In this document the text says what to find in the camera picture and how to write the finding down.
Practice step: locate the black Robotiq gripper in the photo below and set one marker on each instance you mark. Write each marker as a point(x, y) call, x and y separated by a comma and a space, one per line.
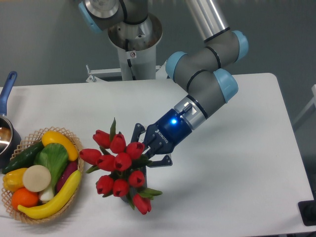
point(162, 136)

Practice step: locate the red tulip bouquet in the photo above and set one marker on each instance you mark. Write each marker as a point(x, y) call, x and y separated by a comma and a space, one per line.
point(116, 156)

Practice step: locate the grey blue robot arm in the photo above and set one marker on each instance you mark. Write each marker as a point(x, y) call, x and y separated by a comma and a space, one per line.
point(202, 75)

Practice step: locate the dark grey ribbed vase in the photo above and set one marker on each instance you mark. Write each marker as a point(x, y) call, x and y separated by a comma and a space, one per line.
point(137, 181)

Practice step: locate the purple sweet potato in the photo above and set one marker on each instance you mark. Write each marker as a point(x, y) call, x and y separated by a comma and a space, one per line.
point(70, 168)

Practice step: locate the green bok choy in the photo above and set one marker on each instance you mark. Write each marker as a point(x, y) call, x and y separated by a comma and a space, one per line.
point(54, 157)

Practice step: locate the yellow squash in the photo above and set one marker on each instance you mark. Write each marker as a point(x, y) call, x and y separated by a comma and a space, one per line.
point(57, 137)

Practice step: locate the yellow banana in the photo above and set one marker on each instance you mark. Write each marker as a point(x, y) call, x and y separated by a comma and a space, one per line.
point(58, 202)

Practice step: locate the woven wicker basket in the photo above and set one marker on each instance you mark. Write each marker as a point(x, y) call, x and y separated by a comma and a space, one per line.
point(27, 142)

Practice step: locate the beige round disc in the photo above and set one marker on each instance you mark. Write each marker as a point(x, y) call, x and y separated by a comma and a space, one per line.
point(36, 178)

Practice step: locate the green cucumber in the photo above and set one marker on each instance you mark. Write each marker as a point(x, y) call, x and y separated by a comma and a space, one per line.
point(24, 159)

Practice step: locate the orange fruit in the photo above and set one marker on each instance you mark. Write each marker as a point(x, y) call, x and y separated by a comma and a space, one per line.
point(25, 198)

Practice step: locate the yellow bell pepper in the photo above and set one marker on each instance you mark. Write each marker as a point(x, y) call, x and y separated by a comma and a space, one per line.
point(13, 180)

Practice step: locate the black device at edge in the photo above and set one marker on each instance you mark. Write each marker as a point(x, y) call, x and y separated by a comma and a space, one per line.
point(308, 212)

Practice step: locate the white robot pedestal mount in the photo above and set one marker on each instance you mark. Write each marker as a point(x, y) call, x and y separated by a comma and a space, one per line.
point(136, 47)

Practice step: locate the blue handled saucepan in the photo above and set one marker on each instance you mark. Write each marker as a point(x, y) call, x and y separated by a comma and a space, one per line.
point(9, 137)

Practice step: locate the white frame at right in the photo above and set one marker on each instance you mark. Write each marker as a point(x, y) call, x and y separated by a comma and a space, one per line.
point(306, 112)

